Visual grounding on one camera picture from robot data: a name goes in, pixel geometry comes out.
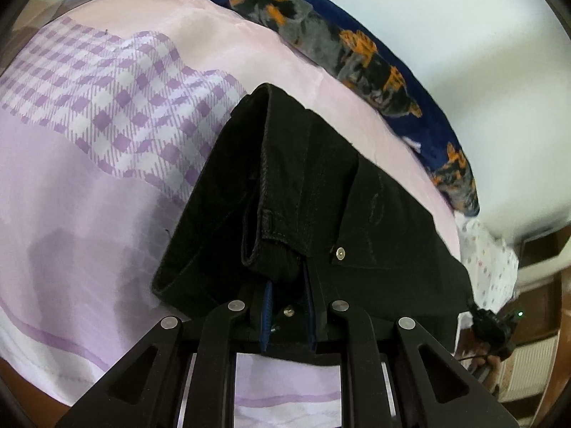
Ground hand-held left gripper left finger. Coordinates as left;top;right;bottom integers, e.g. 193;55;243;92
56;282;274;428

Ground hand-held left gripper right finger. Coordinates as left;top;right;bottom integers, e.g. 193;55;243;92
302;259;518;428

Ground black pants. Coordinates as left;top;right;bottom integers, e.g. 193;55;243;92
152;82;474;357

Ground white dotted cloth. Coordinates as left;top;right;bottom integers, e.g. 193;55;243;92
454;215;521;322

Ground brown wooden furniture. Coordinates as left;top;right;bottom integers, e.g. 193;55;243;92
513;225;571;346

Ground pink purple checked bed sheet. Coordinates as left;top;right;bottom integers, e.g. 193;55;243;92
0;0;462;428

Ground blue dog print blanket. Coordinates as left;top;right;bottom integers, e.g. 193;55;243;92
166;0;481;220

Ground white radiator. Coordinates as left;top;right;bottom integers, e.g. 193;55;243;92
494;333;559;403

